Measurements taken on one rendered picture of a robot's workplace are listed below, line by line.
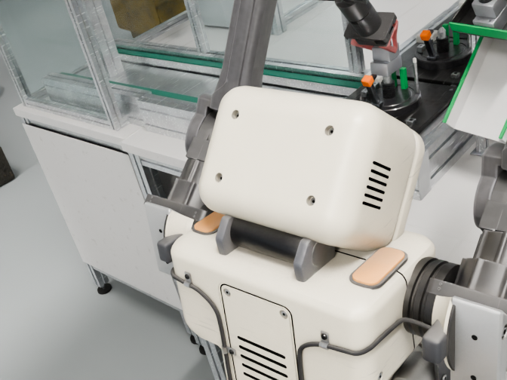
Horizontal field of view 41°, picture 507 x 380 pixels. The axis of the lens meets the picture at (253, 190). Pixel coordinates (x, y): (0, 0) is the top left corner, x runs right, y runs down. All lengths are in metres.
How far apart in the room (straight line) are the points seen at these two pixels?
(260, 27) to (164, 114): 0.99
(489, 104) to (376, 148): 0.75
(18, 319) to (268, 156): 2.34
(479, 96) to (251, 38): 0.63
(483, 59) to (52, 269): 2.22
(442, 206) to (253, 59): 0.63
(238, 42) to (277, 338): 0.41
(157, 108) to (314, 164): 1.26
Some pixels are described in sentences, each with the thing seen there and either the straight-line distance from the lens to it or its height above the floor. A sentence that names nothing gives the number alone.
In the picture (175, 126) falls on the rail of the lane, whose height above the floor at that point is 0.90.
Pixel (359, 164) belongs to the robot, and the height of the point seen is 1.34.
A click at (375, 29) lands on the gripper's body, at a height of 1.18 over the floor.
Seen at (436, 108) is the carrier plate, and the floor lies 0.97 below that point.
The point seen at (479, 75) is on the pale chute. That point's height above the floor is 1.07.
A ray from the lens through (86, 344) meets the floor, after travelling 2.69.
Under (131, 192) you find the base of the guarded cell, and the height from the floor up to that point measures 0.65.
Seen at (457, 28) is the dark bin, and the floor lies 1.20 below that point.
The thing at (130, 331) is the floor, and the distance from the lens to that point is 2.66.
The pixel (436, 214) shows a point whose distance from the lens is 1.41.
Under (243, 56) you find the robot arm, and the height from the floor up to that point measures 1.36.
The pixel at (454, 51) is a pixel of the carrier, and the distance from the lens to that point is 1.78.
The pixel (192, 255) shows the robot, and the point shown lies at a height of 1.23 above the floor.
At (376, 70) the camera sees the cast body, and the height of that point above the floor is 1.07.
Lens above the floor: 1.69
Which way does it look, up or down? 32 degrees down
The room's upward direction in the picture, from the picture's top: 14 degrees counter-clockwise
